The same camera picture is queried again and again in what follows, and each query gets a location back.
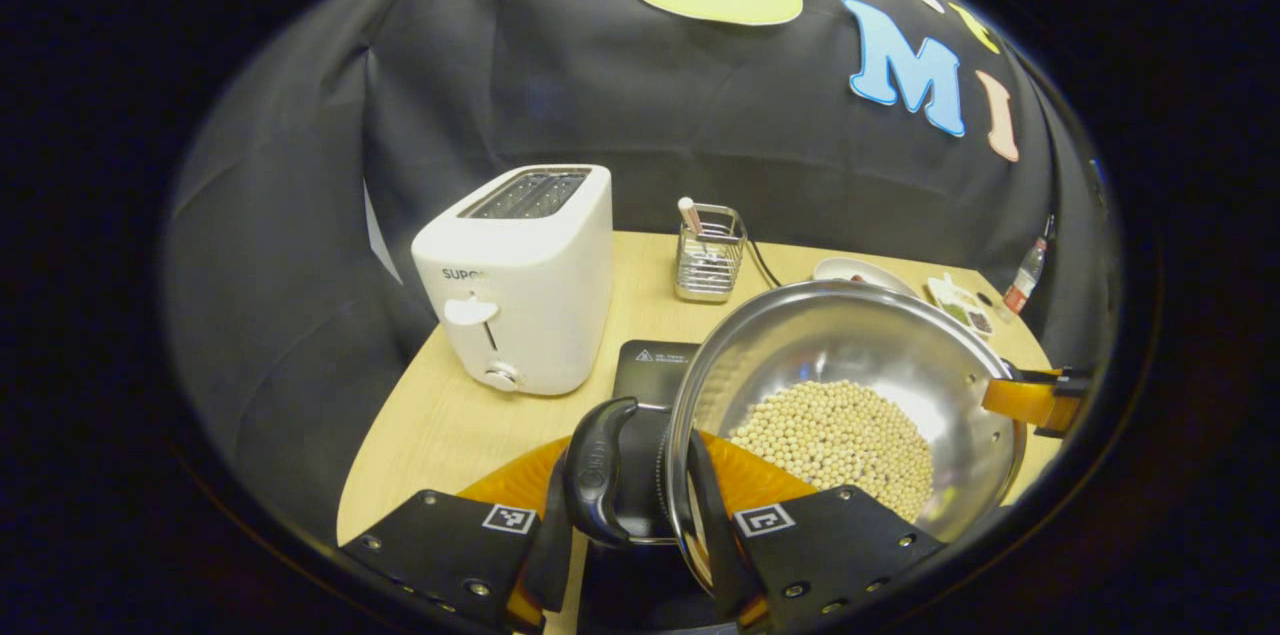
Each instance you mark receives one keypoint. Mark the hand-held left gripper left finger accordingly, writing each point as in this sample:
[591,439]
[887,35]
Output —
[440,550]

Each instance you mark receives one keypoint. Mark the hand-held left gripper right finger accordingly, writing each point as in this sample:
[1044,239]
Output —
[830,550]

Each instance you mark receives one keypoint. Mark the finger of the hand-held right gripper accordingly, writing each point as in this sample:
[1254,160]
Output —
[1030,400]

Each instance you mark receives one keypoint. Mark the stainless steel pot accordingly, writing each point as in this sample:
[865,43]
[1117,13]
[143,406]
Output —
[850,335]

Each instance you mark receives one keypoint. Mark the black induction cooktop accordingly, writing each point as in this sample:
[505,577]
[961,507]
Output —
[650,370]

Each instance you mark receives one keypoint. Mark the pile of soybeans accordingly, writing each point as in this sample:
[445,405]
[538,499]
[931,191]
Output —
[835,435]

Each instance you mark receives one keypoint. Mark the red label plastic bottle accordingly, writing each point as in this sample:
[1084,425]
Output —
[1022,285]

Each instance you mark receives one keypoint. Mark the white divided bean dish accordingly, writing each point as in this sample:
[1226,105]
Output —
[960,307]

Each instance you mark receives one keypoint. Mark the white round plate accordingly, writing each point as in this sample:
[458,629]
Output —
[845,268]

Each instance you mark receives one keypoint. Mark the white toaster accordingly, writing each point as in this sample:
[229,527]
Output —
[530,305]

